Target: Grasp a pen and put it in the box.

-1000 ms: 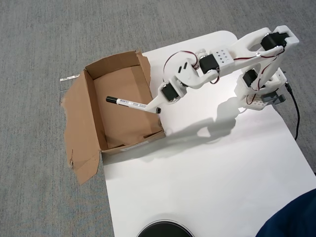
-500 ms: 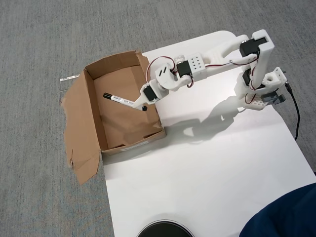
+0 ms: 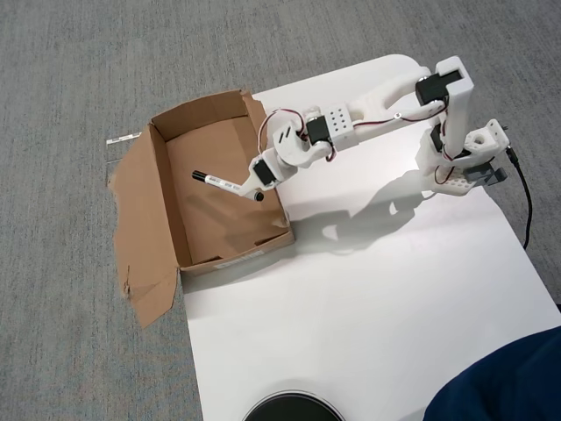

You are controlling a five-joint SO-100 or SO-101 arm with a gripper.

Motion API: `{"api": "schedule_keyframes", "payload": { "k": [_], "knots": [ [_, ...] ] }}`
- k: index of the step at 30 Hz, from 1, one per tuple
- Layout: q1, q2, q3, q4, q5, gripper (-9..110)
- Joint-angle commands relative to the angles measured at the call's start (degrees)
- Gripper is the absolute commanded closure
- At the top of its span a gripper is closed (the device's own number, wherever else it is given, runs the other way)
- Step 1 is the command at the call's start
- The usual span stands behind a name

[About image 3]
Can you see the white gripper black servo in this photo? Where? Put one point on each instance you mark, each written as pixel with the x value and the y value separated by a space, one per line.
pixel 264 174

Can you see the white marker pen black cap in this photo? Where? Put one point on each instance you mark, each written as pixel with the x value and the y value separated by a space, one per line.
pixel 219 181

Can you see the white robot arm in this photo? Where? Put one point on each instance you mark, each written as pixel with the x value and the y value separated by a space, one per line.
pixel 456 114

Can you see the open brown cardboard box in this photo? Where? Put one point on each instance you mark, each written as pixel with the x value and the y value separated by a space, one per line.
pixel 210 237

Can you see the clear plastic tape strip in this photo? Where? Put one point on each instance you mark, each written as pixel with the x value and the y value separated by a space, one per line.
pixel 125 138

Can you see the black round disc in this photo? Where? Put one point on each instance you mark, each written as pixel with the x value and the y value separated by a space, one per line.
pixel 293 408

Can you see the grey table clamp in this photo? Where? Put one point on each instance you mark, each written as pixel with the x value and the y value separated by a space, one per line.
pixel 484 174

